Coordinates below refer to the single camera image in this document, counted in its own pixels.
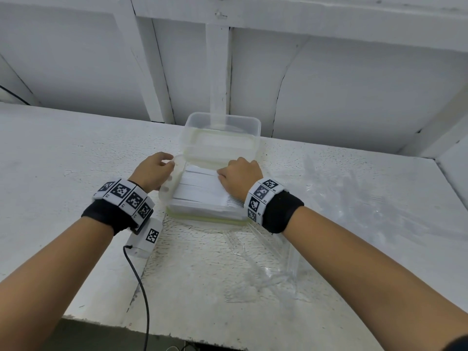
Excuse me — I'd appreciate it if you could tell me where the person's right hand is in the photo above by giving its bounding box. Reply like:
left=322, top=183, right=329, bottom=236
left=217, top=157, right=264, bottom=202

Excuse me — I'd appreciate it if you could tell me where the person's left hand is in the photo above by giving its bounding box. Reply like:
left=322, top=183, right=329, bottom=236
left=128, top=152, right=175, bottom=193

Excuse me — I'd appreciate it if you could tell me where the stack of white plastic forks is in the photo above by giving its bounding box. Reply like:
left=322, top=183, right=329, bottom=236
left=171, top=164, right=245, bottom=217

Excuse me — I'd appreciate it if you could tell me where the clear green-rimmed plastic box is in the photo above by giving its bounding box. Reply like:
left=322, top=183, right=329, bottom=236
left=159, top=155, right=254, bottom=229

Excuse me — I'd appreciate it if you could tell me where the person's right forearm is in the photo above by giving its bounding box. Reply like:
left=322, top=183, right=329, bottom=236
left=282, top=206, right=468, bottom=351

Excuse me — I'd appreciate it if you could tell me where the person's left forearm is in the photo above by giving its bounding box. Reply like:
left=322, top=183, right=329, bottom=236
left=0, top=216, right=115, bottom=351

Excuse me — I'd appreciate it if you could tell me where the clear plastic box lid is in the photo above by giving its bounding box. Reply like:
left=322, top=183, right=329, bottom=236
left=181, top=112, right=262, bottom=169

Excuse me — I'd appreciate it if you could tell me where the right white marker band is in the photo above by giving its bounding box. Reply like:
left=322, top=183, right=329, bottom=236
left=244, top=179, right=285, bottom=225

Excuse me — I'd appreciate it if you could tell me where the white marker band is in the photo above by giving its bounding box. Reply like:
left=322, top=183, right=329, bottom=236
left=92, top=178, right=156, bottom=228
left=244, top=179, right=285, bottom=225

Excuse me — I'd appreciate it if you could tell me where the left white marker band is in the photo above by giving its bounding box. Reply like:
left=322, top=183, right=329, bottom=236
left=92, top=178, right=156, bottom=228

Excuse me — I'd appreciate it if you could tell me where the clear plastic bag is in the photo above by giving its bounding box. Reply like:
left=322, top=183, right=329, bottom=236
left=222, top=222, right=319, bottom=304

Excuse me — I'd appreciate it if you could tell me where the dark sleeve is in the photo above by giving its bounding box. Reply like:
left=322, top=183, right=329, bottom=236
left=443, top=335, right=468, bottom=351

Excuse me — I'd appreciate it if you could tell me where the right black wrist strap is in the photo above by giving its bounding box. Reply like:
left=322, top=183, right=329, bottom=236
left=263, top=192, right=305, bottom=234

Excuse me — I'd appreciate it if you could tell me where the black wrist strap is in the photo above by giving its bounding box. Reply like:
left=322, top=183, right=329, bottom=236
left=263, top=192, right=305, bottom=234
left=81, top=199, right=141, bottom=236

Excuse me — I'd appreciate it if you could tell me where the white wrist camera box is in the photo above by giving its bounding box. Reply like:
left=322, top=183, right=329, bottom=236
left=125, top=217, right=164, bottom=259

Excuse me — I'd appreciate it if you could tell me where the left black wrist strap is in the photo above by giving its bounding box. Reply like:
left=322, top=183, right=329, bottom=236
left=81, top=199, right=141, bottom=236

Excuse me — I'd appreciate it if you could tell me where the black cable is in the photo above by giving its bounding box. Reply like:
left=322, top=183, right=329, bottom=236
left=123, top=245, right=150, bottom=351

